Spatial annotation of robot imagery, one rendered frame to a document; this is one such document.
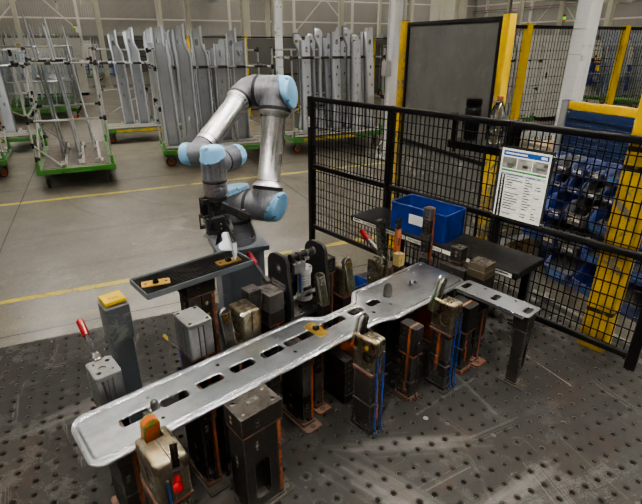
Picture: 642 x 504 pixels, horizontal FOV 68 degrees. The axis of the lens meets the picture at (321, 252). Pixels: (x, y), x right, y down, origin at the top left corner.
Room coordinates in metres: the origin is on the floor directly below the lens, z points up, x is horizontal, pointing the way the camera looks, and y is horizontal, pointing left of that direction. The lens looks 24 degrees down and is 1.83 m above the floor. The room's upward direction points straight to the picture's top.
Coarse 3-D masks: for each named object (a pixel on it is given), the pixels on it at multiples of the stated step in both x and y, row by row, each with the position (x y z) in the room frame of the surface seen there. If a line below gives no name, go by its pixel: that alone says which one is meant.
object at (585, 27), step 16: (592, 0) 5.02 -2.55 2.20; (576, 16) 5.14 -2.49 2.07; (592, 16) 5.03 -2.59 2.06; (576, 32) 5.11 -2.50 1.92; (592, 32) 5.05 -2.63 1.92; (576, 48) 5.08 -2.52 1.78; (592, 48) 5.07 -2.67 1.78; (576, 64) 5.04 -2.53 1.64; (576, 80) 5.02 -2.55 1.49; (560, 96) 5.15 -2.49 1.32; (576, 96) 5.04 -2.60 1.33
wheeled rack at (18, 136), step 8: (8, 64) 9.39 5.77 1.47; (24, 72) 8.81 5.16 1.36; (32, 96) 9.32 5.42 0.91; (32, 104) 8.81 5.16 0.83; (16, 112) 9.45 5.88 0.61; (40, 128) 9.37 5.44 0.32; (0, 136) 8.60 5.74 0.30; (8, 136) 8.66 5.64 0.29; (16, 136) 8.71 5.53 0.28; (24, 136) 8.74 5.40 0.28; (32, 136) 8.74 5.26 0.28; (40, 136) 8.80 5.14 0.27
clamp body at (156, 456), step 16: (144, 448) 0.74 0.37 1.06; (160, 448) 0.74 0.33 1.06; (176, 448) 0.75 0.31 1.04; (144, 464) 0.72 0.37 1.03; (160, 464) 0.70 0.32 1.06; (176, 464) 0.75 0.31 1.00; (144, 480) 0.74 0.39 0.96; (160, 480) 0.69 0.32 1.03; (160, 496) 0.68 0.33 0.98; (176, 496) 0.70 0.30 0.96
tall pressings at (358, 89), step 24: (312, 48) 9.50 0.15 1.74; (336, 48) 9.43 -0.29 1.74; (360, 48) 9.39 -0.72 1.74; (312, 72) 9.49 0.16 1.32; (336, 72) 9.36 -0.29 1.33; (360, 72) 9.34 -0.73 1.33; (336, 96) 9.33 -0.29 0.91; (360, 96) 9.31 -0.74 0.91; (336, 120) 9.30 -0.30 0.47; (360, 120) 9.56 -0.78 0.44
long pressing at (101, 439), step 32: (416, 288) 1.55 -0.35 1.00; (448, 288) 1.55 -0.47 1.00; (320, 320) 1.33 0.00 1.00; (352, 320) 1.33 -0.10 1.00; (384, 320) 1.34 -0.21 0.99; (224, 352) 1.15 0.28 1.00; (256, 352) 1.15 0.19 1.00; (288, 352) 1.15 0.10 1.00; (320, 352) 1.16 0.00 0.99; (160, 384) 1.01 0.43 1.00; (192, 384) 1.01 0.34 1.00; (224, 384) 1.01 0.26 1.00; (256, 384) 1.02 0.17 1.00; (96, 416) 0.89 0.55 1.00; (128, 416) 0.90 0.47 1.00; (160, 416) 0.89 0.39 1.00; (192, 416) 0.90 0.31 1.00; (96, 448) 0.79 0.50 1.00; (128, 448) 0.80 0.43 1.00
